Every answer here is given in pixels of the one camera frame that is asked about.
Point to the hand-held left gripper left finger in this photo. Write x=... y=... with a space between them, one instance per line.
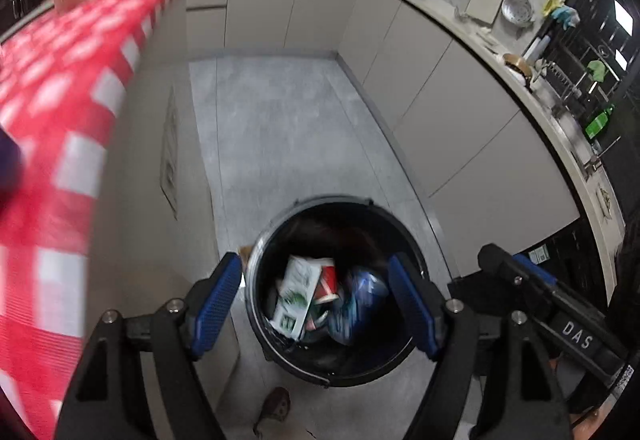
x=215 y=305

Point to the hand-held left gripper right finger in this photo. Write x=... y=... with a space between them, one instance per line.
x=412 y=305

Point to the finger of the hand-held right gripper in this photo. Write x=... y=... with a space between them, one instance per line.
x=502 y=267
x=535 y=269

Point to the black round trash bin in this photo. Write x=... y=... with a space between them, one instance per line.
x=332 y=230

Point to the blue crumpled packet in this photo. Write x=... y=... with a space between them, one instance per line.
x=360 y=305

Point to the white and green carton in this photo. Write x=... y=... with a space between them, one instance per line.
x=295 y=297

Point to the red paper cup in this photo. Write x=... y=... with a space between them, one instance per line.
x=327 y=285

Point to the small patterned plate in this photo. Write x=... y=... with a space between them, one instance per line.
x=606 y=202

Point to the brown floor debris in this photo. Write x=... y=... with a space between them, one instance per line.
x=274 y=405

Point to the metal sink faucet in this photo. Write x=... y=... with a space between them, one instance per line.
x=597 y=157

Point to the grey kitchen island cabinet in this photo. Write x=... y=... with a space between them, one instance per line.
x=150 y=170

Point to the green plastic bottle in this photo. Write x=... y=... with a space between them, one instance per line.
x=599 y=122

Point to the grey kitchen base cabinets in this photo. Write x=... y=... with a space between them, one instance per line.
x=425 y=85

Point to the copper pan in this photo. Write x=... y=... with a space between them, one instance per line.
x=517 y=65

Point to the green cloth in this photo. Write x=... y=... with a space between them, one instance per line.
x=596 y=71

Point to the red checkered tablecloth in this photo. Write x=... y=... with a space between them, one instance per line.
x=65 y=130

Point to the black framed window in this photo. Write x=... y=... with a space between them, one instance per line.
x=605 y=40

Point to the metal colander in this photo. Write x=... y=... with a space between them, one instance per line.
x=517 y=9

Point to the yellow and blue rubber gloves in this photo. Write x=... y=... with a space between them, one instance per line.
x=560 y=10

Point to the pale cutting board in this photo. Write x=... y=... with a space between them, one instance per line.
x=485 y=0

